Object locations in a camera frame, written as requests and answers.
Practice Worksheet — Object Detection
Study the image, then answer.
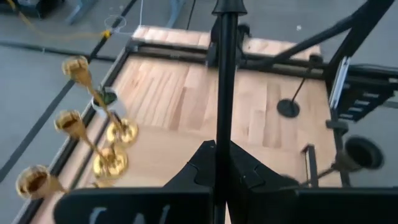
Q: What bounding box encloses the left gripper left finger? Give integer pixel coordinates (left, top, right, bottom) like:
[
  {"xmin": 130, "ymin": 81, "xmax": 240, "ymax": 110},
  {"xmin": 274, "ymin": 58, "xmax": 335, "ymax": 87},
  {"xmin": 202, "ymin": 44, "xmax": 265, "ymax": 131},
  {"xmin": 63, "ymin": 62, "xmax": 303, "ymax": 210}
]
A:
[{"xmin": 52, "ymin": 139, "xmax": 217, "ymax": 224}]

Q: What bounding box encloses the white planter with green plant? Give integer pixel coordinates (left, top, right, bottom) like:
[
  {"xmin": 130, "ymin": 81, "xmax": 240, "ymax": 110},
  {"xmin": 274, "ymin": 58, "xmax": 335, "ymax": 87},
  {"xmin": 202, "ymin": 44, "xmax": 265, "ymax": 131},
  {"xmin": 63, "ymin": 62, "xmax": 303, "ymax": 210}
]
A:
[{"xmin": 91, "ymin": 88, "xmax": 119, "ymax": 114}]

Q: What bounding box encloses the white cable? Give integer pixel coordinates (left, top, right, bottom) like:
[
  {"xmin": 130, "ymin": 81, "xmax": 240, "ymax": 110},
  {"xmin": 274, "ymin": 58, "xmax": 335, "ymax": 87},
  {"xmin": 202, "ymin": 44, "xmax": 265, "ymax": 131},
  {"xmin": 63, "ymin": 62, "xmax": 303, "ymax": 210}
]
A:
[{"xmin": 104, "ymin": 0, "xmax": 144, "ymax": 35}]

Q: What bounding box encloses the grey desk foot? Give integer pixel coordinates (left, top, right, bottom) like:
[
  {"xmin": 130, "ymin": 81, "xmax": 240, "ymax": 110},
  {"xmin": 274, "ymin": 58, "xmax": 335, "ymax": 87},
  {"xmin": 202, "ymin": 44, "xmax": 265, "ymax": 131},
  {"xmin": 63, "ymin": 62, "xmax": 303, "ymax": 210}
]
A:
[{"xmin": 166, "ymin": 0, "xmax": 187, "ymax": 29}]

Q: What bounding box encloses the black aluminium table frame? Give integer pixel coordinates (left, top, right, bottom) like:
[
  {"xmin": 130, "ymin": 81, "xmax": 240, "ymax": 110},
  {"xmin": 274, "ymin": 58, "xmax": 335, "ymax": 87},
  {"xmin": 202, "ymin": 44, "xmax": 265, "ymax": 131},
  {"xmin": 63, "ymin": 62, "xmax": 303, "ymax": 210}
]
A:
[{"xmin": 12, "ymin": 40, "xmax": 354, "ymax": 224}]

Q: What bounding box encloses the wooden desk grey leg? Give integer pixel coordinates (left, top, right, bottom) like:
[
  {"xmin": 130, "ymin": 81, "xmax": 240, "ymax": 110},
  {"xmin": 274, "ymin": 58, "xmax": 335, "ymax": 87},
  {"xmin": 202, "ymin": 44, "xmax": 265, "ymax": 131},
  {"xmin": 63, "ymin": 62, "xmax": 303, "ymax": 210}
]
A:
[{"xmin": 66, "ymin": 0, "xmax": 94, "ymax": 26}]

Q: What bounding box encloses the black candlestick holder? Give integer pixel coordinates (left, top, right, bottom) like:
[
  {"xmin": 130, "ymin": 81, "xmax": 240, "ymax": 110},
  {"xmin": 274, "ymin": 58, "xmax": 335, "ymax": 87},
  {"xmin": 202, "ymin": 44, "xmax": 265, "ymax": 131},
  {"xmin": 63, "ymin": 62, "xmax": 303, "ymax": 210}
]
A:
[
  {"xmin": 276, "ymin": 54, "xmax": 324, "ymax": 119},
  {"xmin": 211, "ymin": 0, "xmax": 248, "ymax": 224},
  {"xmin": 279, "ymin": 136, "xmax": 385, "ymax": 187}
]

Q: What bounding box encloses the yellow power cable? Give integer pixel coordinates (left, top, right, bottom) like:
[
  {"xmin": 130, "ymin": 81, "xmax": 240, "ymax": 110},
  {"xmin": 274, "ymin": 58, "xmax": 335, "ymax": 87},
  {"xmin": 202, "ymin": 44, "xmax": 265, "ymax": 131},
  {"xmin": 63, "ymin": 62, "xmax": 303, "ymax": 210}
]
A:
[{"xmin": 6, "ymin": 0, "xmax": 112, "ymax": 40}]

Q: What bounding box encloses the gold candlestick holder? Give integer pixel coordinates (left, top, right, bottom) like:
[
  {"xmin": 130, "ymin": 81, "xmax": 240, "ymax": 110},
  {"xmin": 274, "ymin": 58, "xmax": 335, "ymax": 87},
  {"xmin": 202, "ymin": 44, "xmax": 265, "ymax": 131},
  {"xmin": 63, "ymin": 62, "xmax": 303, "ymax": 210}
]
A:
[
  {"xmin": 61, "ymin": 55, "xmax": 139, "ymax": 147},
  {"xmin": 15, "ymin": 164, "xmax": 116, "ymax": 200},
  {"xmin": 53, "ymin": 109, "xmax": 129, "ymax": 180}
]

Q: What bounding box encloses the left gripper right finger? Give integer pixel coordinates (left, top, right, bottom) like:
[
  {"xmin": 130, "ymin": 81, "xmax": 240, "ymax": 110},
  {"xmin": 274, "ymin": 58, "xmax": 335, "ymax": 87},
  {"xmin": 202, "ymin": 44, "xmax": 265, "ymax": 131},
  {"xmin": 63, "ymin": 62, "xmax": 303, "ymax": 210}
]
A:
[{"xmin": 228, "ymin": 141, "xmax": 398, "ymax": 224}]

